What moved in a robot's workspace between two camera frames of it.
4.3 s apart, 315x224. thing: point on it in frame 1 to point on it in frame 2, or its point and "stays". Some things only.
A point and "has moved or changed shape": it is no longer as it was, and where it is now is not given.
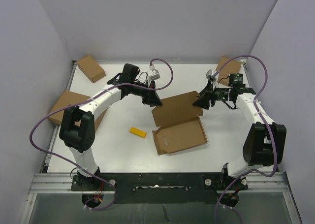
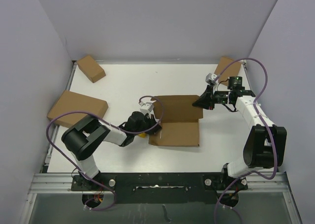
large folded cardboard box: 69,98 stays
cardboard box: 233,67 stays
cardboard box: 178,126 has moved or changed shape
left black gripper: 151,97 to 153,130
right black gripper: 203,101 stays
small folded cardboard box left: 91,68 stays
